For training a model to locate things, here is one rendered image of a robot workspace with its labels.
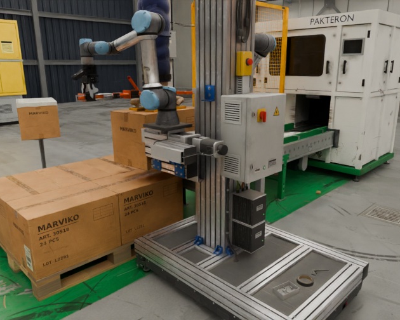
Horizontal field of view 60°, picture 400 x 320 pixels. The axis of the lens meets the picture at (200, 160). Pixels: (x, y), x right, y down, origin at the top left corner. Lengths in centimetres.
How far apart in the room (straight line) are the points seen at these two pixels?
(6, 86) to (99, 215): 764
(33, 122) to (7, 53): 575
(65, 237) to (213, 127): 115
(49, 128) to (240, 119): 278
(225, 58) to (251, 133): 44
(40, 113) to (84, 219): 204
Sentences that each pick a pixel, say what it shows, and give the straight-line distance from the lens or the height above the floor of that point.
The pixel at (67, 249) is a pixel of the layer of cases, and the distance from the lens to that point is 242.
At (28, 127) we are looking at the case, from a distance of 422.
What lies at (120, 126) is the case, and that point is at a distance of 265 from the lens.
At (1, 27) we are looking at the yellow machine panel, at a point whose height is 229.
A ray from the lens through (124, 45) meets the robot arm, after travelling 232.
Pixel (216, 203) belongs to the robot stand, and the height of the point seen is 55.
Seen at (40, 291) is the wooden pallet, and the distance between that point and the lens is 247.
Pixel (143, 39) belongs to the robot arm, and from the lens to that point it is 205.
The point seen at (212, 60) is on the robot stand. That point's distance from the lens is 206.
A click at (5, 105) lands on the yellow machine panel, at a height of 48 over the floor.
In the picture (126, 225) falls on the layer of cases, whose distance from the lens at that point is 259.
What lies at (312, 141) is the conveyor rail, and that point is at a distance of 417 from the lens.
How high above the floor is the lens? 139
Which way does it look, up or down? 15 degrees down
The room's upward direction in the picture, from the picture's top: straight up
